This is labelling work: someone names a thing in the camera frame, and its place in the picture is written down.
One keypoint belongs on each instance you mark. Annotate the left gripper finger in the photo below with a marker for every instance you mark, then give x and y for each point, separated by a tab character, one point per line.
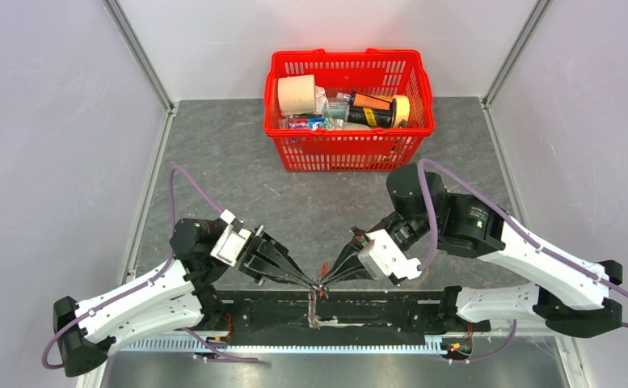
284	275
280	255

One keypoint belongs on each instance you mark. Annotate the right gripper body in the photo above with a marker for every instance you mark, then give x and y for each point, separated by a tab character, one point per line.
360	234

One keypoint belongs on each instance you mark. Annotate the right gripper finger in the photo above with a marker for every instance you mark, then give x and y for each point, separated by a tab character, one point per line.
345	272
341	258

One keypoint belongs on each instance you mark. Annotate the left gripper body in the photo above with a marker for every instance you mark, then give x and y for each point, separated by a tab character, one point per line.
258	242

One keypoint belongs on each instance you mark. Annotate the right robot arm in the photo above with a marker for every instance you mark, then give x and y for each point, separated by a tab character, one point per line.
570	297

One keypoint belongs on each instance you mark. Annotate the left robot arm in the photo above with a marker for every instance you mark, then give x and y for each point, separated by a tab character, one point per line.
177	294

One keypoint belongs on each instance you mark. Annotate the snack packets in basket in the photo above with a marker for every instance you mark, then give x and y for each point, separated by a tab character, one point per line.
330	114

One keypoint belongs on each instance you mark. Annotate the red plastic basket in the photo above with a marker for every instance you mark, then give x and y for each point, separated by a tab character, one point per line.
377	72

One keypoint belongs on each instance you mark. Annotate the yellow masking tape roll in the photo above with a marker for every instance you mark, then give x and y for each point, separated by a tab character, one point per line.
402	109

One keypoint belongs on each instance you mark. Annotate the beige paper roll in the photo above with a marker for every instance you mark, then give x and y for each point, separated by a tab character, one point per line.
296	95

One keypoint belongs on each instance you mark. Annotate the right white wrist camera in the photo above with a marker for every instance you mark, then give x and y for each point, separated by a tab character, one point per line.
382	258

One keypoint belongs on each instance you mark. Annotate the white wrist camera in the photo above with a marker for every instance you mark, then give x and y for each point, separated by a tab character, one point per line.
382	258
232	241

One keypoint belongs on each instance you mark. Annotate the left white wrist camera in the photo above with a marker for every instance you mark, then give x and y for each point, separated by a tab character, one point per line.
232	241

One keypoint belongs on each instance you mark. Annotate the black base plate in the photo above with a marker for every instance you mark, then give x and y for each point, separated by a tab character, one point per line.
349	317

